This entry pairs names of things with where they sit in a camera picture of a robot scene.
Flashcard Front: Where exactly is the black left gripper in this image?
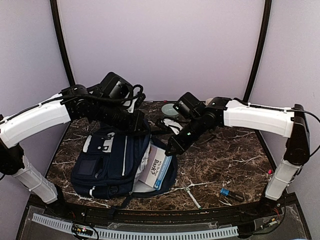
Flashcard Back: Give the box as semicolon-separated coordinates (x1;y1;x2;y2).
94;99;150;136

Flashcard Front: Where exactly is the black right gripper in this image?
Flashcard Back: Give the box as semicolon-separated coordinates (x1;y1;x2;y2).
165;115;207;156

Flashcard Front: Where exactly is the navy blue student backpack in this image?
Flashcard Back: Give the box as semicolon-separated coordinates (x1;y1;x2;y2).
70;119;178;200

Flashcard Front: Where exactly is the dog cover picture book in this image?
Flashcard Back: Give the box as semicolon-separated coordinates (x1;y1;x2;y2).
138;144;172;191

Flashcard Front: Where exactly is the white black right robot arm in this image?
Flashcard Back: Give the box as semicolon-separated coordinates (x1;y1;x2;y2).
165;92;311;217

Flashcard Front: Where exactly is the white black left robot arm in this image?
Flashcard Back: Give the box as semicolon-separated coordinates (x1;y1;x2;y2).
0;83;146;218

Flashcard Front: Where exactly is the cream ceramic mug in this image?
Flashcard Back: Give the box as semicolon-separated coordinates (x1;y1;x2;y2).
205;98;215;106

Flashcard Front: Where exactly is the light green ceramic bowl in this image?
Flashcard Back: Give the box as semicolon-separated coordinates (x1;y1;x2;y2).
161;103;179;119

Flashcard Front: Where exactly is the white pen with green tip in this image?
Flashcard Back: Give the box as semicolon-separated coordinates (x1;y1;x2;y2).
183;182;201;210

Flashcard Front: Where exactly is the black marker with blue cap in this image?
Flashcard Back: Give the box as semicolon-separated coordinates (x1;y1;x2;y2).
220;188;245;202

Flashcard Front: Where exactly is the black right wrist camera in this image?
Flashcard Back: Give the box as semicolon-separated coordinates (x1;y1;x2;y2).
173;92;206;120

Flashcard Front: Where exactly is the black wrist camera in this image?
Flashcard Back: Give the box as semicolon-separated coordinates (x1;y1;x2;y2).
173;92;206;120
99;72;133;100

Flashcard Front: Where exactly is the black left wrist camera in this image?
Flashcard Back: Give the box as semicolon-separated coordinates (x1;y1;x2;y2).
99;72;133;100

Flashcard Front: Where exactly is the white slotted cable duct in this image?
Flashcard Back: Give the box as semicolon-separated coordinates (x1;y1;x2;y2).
31;213;239;240

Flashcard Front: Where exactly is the black front rail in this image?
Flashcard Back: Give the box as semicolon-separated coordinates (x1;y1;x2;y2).
24;192;301;226

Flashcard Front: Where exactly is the black left frame post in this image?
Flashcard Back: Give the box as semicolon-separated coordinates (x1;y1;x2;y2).
49;0;76;86

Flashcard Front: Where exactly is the black frame post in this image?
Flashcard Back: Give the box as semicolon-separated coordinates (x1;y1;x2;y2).
243;0;272;102
49;0;76;86

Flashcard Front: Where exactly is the black right frame post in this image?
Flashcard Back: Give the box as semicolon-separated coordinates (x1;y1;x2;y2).
243;0;272;102

